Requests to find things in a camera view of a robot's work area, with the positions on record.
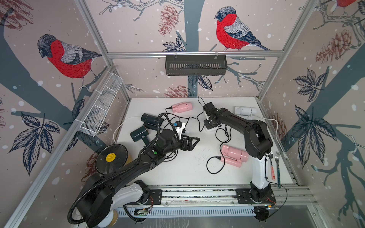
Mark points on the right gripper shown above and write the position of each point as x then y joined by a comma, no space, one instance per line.
207,125

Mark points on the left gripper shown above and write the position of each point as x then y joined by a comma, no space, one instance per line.
191,147

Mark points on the pink blow dryer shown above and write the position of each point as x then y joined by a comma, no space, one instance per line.
182,107
233,156

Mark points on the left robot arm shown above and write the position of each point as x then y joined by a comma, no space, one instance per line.
95,202

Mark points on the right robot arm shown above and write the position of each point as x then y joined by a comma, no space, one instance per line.
257,142

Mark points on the white folded blow dryer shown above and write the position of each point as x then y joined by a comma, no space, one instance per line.
245,111

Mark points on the pink folded blow dryer front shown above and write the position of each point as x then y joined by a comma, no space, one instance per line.
233,156

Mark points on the dark folded blow dryer left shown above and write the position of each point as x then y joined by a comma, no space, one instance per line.
152,122

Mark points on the yellow pot with lid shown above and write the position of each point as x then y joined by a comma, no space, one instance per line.
112,158

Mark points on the tin can with lid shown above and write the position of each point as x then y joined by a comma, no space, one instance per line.
110,220

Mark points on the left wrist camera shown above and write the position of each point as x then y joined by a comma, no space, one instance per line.
179,126

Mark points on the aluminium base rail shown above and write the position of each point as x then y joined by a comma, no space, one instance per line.
226,195

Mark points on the spoon with red handle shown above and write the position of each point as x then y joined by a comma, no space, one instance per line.
273,176

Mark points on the black metal wall shelf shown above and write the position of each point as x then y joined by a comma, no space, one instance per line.
196,65

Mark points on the white wire mesh basket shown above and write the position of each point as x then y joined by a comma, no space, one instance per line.
92,123

